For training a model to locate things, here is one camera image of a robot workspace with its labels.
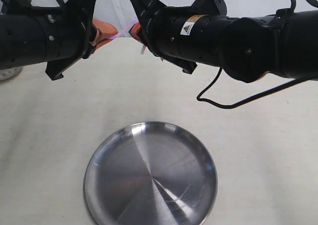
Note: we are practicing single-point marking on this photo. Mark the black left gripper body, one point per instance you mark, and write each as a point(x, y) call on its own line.
point(58, 36)

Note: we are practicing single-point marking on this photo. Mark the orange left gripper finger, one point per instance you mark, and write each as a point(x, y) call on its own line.
point(105, 30)
point(96, 45)

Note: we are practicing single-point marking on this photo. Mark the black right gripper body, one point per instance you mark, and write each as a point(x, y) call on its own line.
point(183, 36)

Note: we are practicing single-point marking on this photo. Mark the orange padded right gripper finger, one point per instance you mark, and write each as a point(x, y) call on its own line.
point(134, 31)

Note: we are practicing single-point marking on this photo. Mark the pink plastic straw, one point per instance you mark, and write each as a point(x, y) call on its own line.
point(126, 29)

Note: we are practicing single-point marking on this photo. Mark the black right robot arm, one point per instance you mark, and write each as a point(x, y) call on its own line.
point(284, 43)

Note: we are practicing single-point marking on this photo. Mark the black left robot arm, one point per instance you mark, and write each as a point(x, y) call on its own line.
point(58, 36)

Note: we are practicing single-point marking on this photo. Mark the white patterned ceramic bowl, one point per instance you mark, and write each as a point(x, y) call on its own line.
point(7, 74)

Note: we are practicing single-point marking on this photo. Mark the white backdrop curtain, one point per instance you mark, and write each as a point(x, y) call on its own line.
point(120, 13)

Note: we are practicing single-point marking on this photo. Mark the round stainless steel plate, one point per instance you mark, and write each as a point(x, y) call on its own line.
point(150, 173)

